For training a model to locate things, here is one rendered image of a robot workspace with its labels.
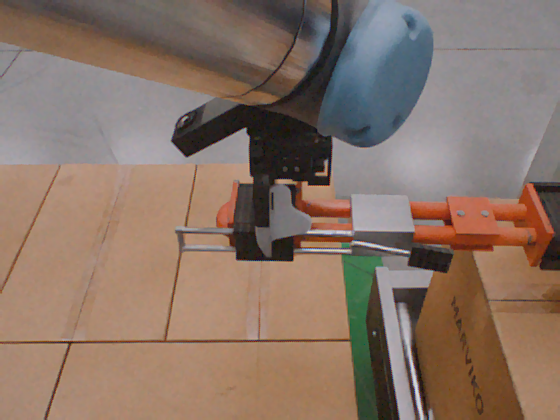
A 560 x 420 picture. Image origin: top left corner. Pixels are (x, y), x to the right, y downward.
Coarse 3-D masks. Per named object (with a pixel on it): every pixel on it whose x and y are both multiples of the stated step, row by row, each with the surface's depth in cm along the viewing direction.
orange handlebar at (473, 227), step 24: (216, 216) 62; (312, 216) 63; (336, 216) 63; (432, 216) 62; (456, 216) 60; (480, 216) 60; (504, 216) 62; (312, 240) 60; (336, 240) 60; (432, 240) 59; (456, 240) 59; (480, 240) 59; (504, 240) 59; (528, 240) 59
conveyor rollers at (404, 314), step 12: (396, 312) 116; (408, 312) 116; (408, 324) 113; (408, 336) 111; (408, 348) 109; (408, 360) 107; (408, 372) 105; (420, 372) 105; (420, 384) 103; (420, 396) 102; (420, 408) 100
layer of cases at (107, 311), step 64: (0, 192) 144; (64, 192) 144; (128, 192) 144; (192, 192) 147; (320, 192) 144; (0, 256) 128; (64, 256) 128; (128, 256) 128; (192, 256) 128; (320, 256) 128; (0, 320) 115; (64, 320) 115; (128, 320) 115; (192, 320) 115; (256, 320) 115; (320, 320) 115; (0, 384) 104; (64, 384) 104; (128, 384) 104; (192, 384) 104; (256, 384) 104; (320, 384) 104
